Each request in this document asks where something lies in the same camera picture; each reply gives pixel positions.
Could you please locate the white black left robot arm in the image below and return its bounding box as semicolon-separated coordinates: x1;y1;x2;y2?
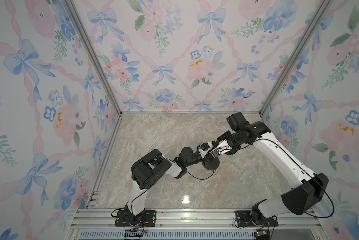
124;146;220;226

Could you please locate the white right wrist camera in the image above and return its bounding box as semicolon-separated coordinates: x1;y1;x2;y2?
211;140;232;158

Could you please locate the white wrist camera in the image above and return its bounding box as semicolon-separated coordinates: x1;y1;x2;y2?
197;143;211;159
211;140;232;158

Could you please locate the aluminium mounting rail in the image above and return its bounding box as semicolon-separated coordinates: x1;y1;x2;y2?
66;209;328;240

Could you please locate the black round microphone stand base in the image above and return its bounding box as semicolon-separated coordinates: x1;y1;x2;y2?
202;153;220;171

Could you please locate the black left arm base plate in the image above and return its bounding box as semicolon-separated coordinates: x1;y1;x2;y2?
114;210;157;227

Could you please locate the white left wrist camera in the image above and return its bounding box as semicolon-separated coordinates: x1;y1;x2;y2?
197;143;211;159

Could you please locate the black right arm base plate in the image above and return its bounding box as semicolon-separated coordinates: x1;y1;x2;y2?
234;200;279;229

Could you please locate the aluminium right corner post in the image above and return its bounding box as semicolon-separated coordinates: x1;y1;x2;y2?
259;0;333;117

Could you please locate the aluminium left corner post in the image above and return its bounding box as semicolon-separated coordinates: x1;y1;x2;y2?
61;0;122;118

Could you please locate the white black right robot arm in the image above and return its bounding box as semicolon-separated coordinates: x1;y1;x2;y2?
205;113;329;225

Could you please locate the aluminium corner post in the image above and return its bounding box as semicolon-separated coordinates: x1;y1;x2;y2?
61;0;122;118
259;0;333;117

